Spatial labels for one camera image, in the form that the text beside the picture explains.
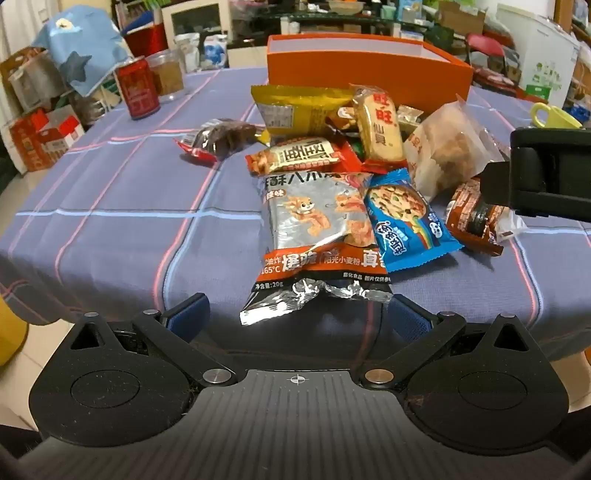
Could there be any yellow snack packet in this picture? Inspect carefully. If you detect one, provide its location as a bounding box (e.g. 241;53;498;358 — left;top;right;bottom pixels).
250;84;356;139

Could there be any white blue sack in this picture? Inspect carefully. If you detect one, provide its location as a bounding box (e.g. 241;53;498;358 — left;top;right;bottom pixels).
203;36;229;70

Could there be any clear pastry packet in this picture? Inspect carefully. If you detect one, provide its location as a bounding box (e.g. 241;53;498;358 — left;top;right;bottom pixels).
403;95;511;204

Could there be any brown wafer packet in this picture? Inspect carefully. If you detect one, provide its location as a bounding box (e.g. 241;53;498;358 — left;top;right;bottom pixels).
444;178;527;257

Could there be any blue cookie packet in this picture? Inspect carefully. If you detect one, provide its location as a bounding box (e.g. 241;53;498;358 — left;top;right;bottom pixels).
364;168;464;273

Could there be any brown cardboard box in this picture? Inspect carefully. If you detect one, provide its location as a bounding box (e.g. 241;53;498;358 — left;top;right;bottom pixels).
0;46;65;112

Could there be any white grey sack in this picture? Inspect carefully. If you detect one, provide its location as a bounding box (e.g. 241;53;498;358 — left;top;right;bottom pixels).
178;34;202;72

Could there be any red white cardboard box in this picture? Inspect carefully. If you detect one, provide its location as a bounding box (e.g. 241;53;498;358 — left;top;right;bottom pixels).
9;105;86;172

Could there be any yellow object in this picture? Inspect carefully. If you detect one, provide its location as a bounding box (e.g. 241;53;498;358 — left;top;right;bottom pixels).
0;295;29;366

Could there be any blue star print cloth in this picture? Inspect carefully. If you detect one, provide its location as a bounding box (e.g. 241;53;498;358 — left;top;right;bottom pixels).
31;10;134;97

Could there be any red soda can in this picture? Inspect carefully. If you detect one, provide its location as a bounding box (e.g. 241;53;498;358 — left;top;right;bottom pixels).
115;56;161;121

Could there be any clear plastic jar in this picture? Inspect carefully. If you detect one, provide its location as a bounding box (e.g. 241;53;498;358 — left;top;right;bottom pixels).
145;47;185;103

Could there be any yellow mug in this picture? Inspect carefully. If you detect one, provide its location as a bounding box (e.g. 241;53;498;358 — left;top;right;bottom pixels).
529;102;583;130

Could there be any red folding chair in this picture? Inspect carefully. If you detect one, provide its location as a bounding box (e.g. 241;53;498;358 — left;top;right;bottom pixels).
466;33;515;88

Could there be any silver orange snack packet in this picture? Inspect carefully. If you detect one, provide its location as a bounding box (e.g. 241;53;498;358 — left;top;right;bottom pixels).
239;172;393;328

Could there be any orange peanut snack packet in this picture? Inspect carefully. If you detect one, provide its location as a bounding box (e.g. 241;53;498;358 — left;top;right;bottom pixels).
245;137;365;176

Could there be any red bag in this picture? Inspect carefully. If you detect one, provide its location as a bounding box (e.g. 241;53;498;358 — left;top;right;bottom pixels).
121;21;169;58

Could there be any white glass-door cabinet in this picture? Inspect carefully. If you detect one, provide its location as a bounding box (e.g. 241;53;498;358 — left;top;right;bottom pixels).
161;0;232;44

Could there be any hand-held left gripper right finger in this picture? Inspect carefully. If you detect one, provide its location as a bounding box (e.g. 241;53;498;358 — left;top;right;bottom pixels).
362;295;530;388

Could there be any orange cardboard box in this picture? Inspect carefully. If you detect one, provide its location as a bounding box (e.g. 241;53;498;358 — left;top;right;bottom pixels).
266;34;475;116

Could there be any dark dried fruit packet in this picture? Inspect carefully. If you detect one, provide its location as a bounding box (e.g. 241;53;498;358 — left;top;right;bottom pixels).
173;119;259;165

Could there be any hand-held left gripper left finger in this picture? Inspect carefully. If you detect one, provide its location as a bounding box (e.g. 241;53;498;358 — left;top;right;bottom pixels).
68;293;237;388

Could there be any brown orange snack packet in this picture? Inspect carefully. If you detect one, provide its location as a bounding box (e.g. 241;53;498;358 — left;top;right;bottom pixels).
325;107;358;139

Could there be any rice cracker packet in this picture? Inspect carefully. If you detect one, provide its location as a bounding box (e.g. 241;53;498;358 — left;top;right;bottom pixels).
349;84;409;174

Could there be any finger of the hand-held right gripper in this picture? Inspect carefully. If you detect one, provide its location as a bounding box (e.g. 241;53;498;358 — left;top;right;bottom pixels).
479;161;511;208

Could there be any purple checked tablecloth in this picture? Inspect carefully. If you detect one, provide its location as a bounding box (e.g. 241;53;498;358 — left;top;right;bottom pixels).
0;69;591;370

